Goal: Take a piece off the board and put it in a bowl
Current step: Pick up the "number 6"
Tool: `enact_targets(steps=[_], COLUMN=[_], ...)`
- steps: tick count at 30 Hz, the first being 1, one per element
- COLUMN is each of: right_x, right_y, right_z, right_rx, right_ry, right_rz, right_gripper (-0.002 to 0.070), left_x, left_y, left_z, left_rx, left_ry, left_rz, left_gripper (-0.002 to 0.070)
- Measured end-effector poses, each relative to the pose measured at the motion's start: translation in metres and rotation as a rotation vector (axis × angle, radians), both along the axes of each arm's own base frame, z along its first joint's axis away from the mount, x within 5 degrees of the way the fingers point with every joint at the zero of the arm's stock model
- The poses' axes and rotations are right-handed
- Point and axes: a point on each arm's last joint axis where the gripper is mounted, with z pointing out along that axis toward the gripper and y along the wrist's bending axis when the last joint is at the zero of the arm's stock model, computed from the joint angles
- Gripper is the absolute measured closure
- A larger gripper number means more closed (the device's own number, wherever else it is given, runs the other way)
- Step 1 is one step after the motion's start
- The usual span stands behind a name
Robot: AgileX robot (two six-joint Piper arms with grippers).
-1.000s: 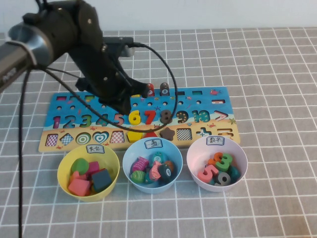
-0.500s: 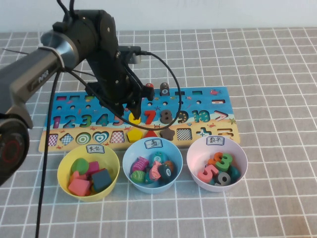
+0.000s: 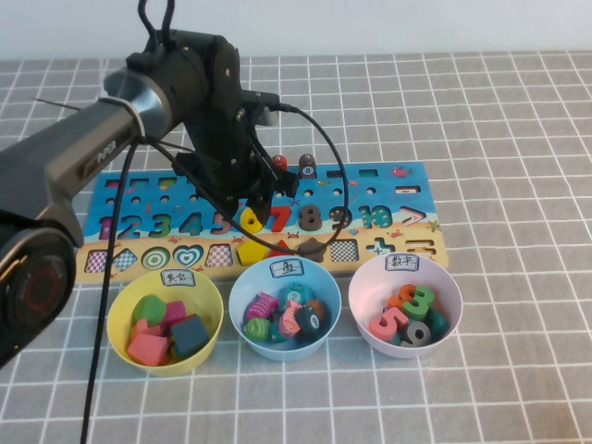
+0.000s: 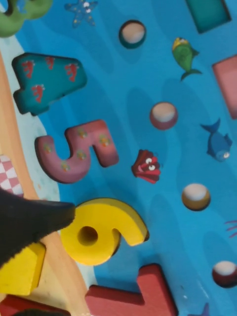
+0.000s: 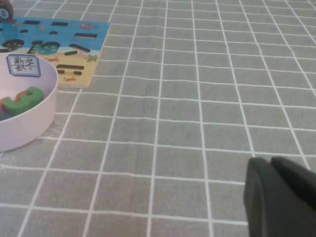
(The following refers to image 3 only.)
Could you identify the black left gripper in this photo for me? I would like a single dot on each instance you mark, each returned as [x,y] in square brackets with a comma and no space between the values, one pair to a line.
[226,157]

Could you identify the yellow number six piece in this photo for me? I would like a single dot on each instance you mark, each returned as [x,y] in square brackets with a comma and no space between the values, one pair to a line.
[249,223]

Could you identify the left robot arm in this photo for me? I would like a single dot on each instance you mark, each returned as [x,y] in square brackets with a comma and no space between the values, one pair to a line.
[69,143]

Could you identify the red number seven piece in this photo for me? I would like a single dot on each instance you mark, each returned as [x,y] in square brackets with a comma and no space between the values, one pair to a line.
[282,217]

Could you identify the yellow pentagon piece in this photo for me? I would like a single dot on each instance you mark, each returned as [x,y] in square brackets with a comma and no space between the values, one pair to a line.
[250,254]

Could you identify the red triangle piece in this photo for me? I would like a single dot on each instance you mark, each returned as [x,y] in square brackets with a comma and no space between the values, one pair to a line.
[280,247]

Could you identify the brown number eight piece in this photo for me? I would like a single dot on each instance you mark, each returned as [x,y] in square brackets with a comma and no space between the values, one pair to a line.
[311,218]

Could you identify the paper label on blue bowl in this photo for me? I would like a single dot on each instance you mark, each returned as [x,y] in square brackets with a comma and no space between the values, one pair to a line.
[286,269]

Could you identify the brown star piece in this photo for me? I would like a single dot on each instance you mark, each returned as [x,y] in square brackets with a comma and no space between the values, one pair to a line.
[314,247]

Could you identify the blue plastic bowl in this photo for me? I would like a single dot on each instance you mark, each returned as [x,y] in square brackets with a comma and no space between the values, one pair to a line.
[240,296]

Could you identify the pink striped fish piece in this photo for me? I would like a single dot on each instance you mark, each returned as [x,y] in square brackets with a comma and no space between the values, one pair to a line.
[260,305]

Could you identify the paper label on yellow bowl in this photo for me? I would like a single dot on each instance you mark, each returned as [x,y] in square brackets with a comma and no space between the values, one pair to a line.
[178,279]

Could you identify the orange fish piece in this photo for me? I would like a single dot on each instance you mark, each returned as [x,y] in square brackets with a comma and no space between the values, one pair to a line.
[316,306]

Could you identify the salmon pink fish piece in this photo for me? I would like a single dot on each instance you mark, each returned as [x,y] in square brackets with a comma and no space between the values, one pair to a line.
[289,320]

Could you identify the dark fish piece with nine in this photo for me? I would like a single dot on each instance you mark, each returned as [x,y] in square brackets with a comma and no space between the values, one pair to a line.
[309,320]

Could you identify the blue wooden puzzle board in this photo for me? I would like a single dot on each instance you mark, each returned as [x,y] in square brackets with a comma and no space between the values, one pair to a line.
[384,201]

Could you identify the magenta block piece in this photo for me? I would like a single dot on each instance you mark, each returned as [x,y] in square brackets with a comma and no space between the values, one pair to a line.
[175,311]

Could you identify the teal green fish piece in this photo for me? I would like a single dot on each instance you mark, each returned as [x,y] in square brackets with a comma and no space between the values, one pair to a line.
[277,336]

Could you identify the pink plastic bowl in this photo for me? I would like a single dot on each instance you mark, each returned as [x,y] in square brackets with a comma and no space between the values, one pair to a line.
[365,291]

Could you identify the dark teal square piece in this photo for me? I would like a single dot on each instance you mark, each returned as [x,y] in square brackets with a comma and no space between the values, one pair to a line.
[189,336]

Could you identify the green round disc piece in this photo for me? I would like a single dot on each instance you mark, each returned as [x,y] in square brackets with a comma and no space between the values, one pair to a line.
[148,307]

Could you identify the paper label on pink bowl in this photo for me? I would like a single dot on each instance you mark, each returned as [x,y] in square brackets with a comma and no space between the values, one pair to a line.
[401,262]

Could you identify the yellow plastic bowl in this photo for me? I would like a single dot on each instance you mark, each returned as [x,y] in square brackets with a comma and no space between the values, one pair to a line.
[121,303]

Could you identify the orange number piece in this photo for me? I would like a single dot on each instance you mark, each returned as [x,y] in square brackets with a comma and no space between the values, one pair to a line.
[398,296]

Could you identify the pink number five piece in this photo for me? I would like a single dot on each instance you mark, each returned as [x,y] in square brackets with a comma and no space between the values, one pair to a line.
[388,324]

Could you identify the salmon pink block piece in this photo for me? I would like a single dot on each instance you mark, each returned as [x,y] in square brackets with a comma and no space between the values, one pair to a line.
[147,349]

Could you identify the green number three piece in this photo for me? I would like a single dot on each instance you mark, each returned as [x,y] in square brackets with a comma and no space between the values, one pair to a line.
[418,303]

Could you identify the grey number nine piece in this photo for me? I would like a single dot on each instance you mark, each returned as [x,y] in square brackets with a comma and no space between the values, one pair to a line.
[416,333]

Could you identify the teal number piece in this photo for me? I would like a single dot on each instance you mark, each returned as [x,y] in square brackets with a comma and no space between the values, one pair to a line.
[438,324]

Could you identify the red fish peg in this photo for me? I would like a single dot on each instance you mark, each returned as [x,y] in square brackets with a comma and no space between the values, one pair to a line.
[280,162]

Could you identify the brown fish peg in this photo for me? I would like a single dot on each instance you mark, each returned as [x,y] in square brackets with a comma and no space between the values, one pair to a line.
[307,168]

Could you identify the grey checked tablecloth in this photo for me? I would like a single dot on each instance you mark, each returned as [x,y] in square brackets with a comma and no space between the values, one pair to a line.
[509,185]

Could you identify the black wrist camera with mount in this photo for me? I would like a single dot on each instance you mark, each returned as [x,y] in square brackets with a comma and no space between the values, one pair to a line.
[261,108]

